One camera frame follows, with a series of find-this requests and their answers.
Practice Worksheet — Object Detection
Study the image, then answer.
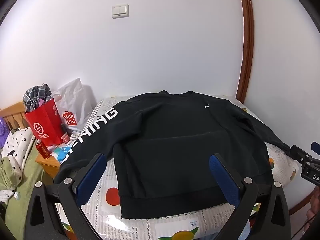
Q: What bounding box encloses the white plastic bag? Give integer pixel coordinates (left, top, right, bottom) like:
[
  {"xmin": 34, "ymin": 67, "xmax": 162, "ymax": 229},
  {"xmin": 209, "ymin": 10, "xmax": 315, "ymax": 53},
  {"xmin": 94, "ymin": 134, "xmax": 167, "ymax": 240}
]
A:
[{"xmin": 51, "ymin": 78, "xmax": 97, "ymax": 134}]

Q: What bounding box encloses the green blanket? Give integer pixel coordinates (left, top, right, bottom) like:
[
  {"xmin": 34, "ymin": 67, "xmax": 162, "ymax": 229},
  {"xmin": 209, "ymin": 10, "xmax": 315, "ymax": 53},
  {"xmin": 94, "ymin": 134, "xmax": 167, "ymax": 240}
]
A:
[{"xmin": 0, "ymin": 140, "xmax": 54, "ymax": 230}]

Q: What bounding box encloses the blue medicine box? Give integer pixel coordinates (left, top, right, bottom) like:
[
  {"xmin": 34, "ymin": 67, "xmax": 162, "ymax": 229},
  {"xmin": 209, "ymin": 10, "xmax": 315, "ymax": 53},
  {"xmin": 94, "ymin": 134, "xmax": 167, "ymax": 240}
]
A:
[{"xmin": 56, "ymin": 146, "xmax": 73, "ymax": 161}]

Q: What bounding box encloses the white light switch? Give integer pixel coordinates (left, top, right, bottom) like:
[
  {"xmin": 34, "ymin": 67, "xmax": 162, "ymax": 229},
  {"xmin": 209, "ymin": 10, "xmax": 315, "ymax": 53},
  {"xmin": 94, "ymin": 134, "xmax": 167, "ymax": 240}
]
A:
[{"xmin": 111, "ymin": 3, "xmax": 130, "ymax": 19}]

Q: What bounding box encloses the white floral cloth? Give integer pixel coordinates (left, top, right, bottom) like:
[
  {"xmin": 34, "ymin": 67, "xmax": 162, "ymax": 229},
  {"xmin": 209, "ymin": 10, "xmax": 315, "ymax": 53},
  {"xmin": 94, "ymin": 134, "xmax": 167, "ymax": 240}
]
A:
[{"xmin": 0, "ymin": 127, "xmax": 36, "ymax": 205}]

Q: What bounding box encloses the grey plaid cloth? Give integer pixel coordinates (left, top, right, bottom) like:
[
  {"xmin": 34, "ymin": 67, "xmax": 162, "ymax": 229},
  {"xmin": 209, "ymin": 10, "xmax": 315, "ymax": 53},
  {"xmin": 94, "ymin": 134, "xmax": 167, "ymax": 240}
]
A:
[{"xmin": 23, "ymin": 83, "xmax": 54, "ymax": 114}]

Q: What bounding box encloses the black sweatshirt with white lettering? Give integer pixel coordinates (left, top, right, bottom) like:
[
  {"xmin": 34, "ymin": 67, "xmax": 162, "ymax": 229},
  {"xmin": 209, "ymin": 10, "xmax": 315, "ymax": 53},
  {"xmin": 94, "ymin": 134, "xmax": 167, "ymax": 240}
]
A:
[{"xmin": 54, "ymin": 89, "xmax": 297, "ymax": 219}]

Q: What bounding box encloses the red paper bag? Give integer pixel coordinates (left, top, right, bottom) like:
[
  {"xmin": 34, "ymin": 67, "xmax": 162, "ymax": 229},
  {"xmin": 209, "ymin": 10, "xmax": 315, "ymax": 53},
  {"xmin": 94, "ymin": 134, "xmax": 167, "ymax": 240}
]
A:
[{"xmin": 24, "ymin": 97, "xmax": 66, "ymax": 147}]

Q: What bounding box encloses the purple cloth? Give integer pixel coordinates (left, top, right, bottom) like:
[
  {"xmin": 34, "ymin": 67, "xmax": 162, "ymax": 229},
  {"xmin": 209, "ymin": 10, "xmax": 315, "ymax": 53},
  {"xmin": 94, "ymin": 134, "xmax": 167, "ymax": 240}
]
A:
[{"xmin": 0, "ymin": 117, "xmax": 11, "ymax": 151}]

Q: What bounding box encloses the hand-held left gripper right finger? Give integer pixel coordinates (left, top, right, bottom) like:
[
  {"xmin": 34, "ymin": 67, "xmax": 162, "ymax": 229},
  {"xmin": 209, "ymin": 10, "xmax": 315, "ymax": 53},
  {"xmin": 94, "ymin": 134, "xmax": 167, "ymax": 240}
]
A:
[{"xmin": 209, "ymin": 152, "xmax": 292, "ymax": 240}]

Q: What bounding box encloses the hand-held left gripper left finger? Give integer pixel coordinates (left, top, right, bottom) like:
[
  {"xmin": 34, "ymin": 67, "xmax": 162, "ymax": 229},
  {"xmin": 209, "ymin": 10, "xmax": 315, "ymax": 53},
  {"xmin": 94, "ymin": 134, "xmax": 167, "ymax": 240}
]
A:
[{"xmin": 25, "ymin": 152, "xmax": 108, "ymax": 240}]

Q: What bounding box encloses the red drink can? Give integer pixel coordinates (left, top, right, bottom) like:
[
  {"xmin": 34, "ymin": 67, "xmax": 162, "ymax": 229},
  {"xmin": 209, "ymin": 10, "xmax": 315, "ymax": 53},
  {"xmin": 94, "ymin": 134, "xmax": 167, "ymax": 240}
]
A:
[{"xmin": 35, "ymin": 138, "xmax": 51, "ymax": 160}]

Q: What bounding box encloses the fruit print tablecloth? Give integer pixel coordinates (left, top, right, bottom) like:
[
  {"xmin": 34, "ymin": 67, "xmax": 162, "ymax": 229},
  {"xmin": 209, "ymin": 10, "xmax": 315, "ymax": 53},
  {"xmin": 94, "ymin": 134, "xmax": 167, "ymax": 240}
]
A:
[{"xmin": 54, "ymin": 95, "xmax": 304, "ymax": 240}]

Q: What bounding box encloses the wooden nightstand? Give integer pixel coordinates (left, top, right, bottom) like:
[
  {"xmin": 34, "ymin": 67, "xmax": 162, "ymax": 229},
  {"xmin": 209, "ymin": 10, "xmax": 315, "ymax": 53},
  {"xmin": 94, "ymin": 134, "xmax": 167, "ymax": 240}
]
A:
[{"xmin": 35, "ymin": 142, "xmax": 63, "ymax": 179}]

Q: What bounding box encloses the wooden headboard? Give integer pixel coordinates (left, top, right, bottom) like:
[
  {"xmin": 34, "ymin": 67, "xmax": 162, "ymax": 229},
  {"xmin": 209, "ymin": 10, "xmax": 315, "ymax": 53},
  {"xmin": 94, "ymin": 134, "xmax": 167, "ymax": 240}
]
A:
[{"xmin": 0, "ymin": 101, "xmax": 27, "ymax": 133}]

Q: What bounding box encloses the brown wooden baseboard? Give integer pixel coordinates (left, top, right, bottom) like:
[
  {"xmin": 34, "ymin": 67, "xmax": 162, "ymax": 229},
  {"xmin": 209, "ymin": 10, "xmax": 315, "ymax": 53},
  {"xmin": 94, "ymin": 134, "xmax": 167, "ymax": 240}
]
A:
[{"xmin": 288, "ymin": 187, "xmax": 316, "ymax": 215}]

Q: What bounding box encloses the person's right hand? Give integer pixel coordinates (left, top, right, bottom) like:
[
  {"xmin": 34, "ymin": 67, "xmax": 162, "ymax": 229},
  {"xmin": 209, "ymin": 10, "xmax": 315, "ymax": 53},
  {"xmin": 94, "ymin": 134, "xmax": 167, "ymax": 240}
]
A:
[{"xmin": 306, "ymin": 188, "xmax": 320, "ymax": 231}]

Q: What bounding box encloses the black cable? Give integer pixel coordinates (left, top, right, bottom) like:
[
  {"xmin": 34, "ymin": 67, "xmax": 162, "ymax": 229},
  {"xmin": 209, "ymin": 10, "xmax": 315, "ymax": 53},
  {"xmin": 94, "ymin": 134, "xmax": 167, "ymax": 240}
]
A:
[{"xmin": 291, "ymin": 216, "xmax": 314, "ymax": 239}]

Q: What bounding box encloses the brown wooden door frame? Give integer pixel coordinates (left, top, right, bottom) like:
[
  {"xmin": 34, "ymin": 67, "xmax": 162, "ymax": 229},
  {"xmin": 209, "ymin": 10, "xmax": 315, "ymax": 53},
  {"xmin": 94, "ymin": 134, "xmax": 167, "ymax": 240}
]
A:
[{"xmin": 234, "ymin": 0, "xmax": 255, "ymax": 104}]

